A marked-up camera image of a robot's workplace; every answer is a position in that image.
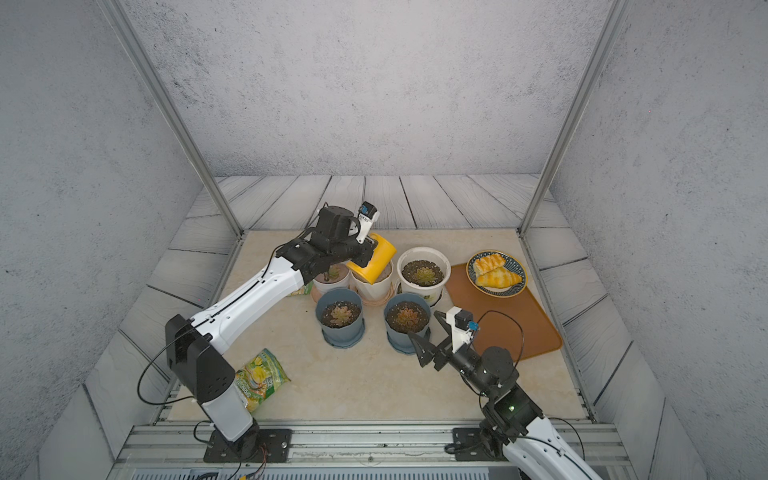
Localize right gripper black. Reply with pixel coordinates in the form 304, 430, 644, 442
411, 312, 496, 401

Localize blue pot red succulent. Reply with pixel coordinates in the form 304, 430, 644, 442
384, 293, 431, 355

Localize small white pot pink-green succulent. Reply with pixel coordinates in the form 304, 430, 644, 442
313, 263, 350, 295

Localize yellow watering can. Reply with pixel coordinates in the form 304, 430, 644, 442
346, 233, 396, 284

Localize white pot bright green succulent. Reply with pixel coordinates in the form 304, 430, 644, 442
352, 262, 394, 303

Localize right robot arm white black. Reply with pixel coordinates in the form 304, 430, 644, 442
409, 307, 599, 479

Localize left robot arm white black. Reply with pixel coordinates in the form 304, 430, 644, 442
165, 202, 383, 443

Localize large white round pot succulent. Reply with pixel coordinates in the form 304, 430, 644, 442
396, 247, 451, 307

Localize green orange snack packet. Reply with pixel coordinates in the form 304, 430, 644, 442
290, 282, 314, 297

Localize yellow bread roll upper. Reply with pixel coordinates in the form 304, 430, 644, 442
473, 252, 506, 277

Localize yellow bread roll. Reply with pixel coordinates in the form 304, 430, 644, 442
475, 267, 523, 289
473, 252, 506, 277

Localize brown tray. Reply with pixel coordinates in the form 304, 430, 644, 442
446, 264, 563, 360

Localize yellow bread roll lower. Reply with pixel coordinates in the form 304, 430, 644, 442
475, 267, 523, 289

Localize blue patterned plate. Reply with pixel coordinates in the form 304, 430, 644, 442
466, 250, 528, 298

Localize green yellow candy bag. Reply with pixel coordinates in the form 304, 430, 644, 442
234, 349, 290, 413

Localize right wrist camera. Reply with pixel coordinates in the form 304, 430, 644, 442
445, 306, 479, 353

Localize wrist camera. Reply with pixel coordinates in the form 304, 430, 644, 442
445, 306, 479, 353
356, 201, 379, 244

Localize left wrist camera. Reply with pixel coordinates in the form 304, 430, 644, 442
356, 201, 379, 244

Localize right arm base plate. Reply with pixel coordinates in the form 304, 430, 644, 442
444, 427, 499, 462

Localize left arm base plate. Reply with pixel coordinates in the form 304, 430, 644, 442
203, 426, 293, 464

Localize front aluminium rail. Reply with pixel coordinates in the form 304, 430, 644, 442
104, 422, 637, 480

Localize left aluminium frame post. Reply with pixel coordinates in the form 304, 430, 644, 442
98, 0, 244, 239

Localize aluminium frame post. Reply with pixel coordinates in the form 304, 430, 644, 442
518, 0, 631, 238
98, 0, 244, 239

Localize right aluminium frame post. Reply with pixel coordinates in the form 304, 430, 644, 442
518, 0, 631, 238

